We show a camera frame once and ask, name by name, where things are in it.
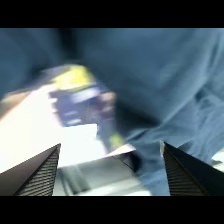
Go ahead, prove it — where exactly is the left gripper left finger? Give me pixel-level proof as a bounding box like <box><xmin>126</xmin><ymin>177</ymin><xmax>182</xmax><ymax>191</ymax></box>
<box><xmin>0</xmin><ymin>143</ymin><xmax>62</xmax><ymax>197</ymax></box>

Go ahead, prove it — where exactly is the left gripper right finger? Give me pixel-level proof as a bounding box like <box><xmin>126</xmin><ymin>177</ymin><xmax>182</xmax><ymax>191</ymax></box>
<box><xmin>162</xmin><ymin>141</ymin><xmax>224</xmax><ymax>197</ymax></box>

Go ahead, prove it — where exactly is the navy blue T-shirt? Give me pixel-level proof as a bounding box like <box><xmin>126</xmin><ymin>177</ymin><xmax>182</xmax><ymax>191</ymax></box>
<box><xmin>0</xmin><ymin>28</ymin><xmax>224</xmax><ymax>197</ymax></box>

